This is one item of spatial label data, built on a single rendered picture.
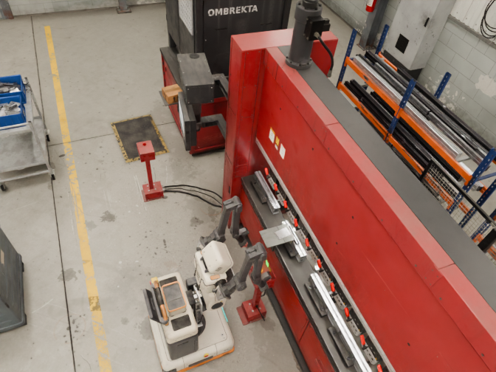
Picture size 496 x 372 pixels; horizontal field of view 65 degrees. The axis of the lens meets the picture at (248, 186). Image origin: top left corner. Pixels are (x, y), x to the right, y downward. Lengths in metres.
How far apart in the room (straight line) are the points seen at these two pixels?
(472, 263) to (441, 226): 0.22
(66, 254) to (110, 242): 0.46
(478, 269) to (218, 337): 2.37
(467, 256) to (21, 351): 3.72
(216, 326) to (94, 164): 2.84
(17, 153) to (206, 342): 3.26
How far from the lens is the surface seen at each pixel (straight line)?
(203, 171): 5.25
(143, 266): 4.44
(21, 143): 5.61
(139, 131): 5.88
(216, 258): 2.82
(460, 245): 2.15
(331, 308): 3.24
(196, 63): 3.59
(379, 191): 2.18
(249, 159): 3.85
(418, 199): 2.24
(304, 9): 2.78
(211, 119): 4.14
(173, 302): 3.20
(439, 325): 2.20
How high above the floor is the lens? 3.80
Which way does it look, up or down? 48 degrees down
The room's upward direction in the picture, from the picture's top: 7 degrees clockwise
